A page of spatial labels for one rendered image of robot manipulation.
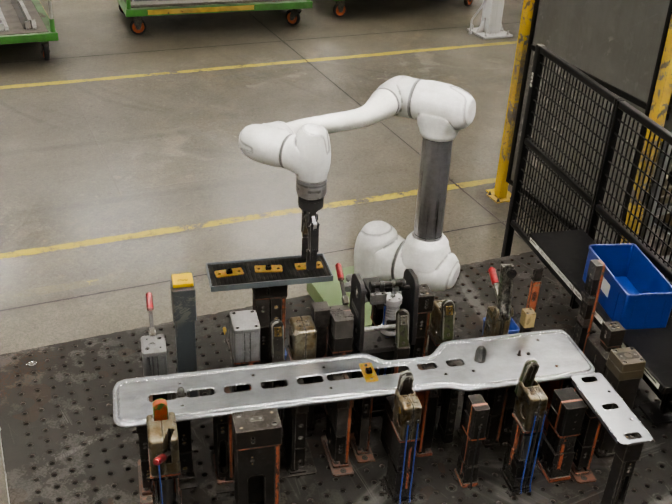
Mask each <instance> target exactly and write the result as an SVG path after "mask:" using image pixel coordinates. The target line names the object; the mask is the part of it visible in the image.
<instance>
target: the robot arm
mask: <svg viewBox="0 0 672 504"><path fill-rule="evenodd" d="M475 112H476V102H475V100H474V98H473V97H472V95H471V94H469V93H468V92H466V91H465V90H463V89H461V88H459V87H457V86H454V85H451V84H447V83H443V82H438V81H433V80H422V79H417V78H412V77H410V76H397V77H394V78H391V79H389V80H388V81H386V82H385V83H383V84H382V85H380V86H379V87H378V88H377V90H376V91H375V92H374V93H373V94H372V95H371V97H370V98H369V100H368V101H367V102H366V104H365V105H363V106H362V107H360V108H357V109H353V110H349V111H343V112H338V113H332V114H326V115H321V116H315V117H309V118H304V119H299V120H295V121H291V122H288V123H284V122H281V121H276V122H272V123H263V124H252V125H249V126H246V127H245V128H244V129H243V130H242V131H241V133H240V135H239V142H238V143H239V147H240V149H241V151H242V153H243V154H244V155H246V156H247V157H249V158H250V159H252V160H254V161H257V162H259V163H262V164H266V165H269V166H274V167H281V168H285V169H288V170H290V171H291V172H293V173H294V174H296V192H297V195H298V206H299V208H300V209H302V219H301V232H302V250H301V257H302V258H306V269H307V270H313V269H316V262H317V252H318V251H319V249H318V247H319V225H320V223H319V222H318V214H317V211H319V210H321V209H322V208H323V205H324V196H325V195H326V192H327V175H328V172H329V169H330V163H331V146H330V138H329V134H328V133H332V132H339V131H347V130H353V129H358V128H363V127H366V126H369V125H372V124H374V123H377V122H379V121H381V120H384V119H387V118H390V117H392V116H394V115H395V116H400V117H407V118H412V119H416V120H417V124H418V127H419V131H420V134H421V136H422V137H423V138H422V148H421V159H420V170H419V181H418V192H417V202H416V213H415V224H414V231H413V232H411V233H410V234H409V235H408V236H407V238H406V240H405V239H403V238H402V237H401V236H399V235H398V234H397V231H396V229H395V228H394V227H393V226H392V225H390V224H388V223H386V222H384V221H372V222H369V223H367V224H366V225H365V226H364V227H363V228H362V230H361V232H360V233H359V234H358V236H357V239H356V243H355V248H354V273H359V274H360V275H361V277H362V279H363V278H371V277H378V278H379V280H383V281H389V280H390V279H400V278H403V275H404V271H405V269H409V268H411V269H413V271H414V272H415V274H416V275H417V277H418V280H419V284H427V285H428V286H429V288H430V289H431V291H445V290H446V289H450V288H452V287H453V286H454V284H455V283H456V281H457V278H458V276H459V272H460V264H459V260H458V259H457V257H456V255H455V254H453V253H451V251H450V247H449V242H448V239H447V238H446V236H445V235H444V234H443V233H442V231H443V222H444V213H445V204H446V195H447V186H448V179H449V170H450V161H451V152H452V143H453V139H455V137H456V136H457V135H458V132H459V130H462V129H465V128H466V127H468V126H469V125H470V124H471V123H472V121H473V119H474V117H475Z"/></svg>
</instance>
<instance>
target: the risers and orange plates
mask: <svg viewBox="0 0 672 504"><path fill-rule="evenodd" d="M458 394H459V390H452V389H443V396H442V403H441V410H440V417H439V422H438V426H437V431H438V433H439V435H440V437H441V439H442V441H443V443H451V442H453V435H454V434H453V432H454V426H455V419H456V412H457V406H458V399H459V398H458ZM394 397H395V395H394V396H386V403H385V407H384V415H383V425H382V431H381V438H380V439H381V442H382V444H383V447H384V449H385V452H386V454H387V456H388V454H390V453H391V444H392V436H393V427H392V425H391V421H393V420H392V419H393V408H394V407H393V404H394Z"/></svg>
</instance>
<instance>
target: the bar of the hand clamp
mask: <svg viewBox="0 0 672 504"><path fill-rule="evenodd" d="M516 274H517V272H516V271H515V270H514V266H513V264H501V267H500V279H499V290H498V301H497V308H498V309H499V312H500V315H499V319H501V315H502V305H503V304H506V306H505V308H506V310H507V313H506V314H505V316H506V317H507V318H510V308H511V298H512V287H513V278H514V277H515V276H516Z"/></svg>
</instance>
